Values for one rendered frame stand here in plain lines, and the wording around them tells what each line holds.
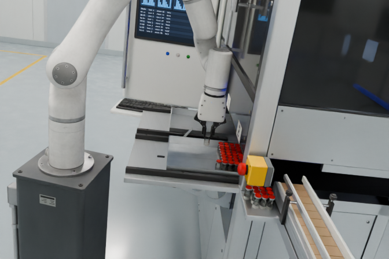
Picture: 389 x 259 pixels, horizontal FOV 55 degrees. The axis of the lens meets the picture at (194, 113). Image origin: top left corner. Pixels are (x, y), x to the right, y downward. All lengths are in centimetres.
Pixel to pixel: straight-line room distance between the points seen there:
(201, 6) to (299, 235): 75
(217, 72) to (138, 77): 99
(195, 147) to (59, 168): 54
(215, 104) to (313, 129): 35
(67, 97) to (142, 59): 97
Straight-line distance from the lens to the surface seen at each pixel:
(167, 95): 222
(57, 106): 128
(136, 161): 141
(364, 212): 150
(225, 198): 146
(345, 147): 133
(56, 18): 703
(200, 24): 125
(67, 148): 133
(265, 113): 120
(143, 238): 243
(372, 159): 139
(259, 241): 145
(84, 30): 120
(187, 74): 216
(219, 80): 131
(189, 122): 180
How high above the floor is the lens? 155
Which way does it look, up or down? 20 degrees down
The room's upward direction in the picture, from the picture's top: 8 degrees clockwise
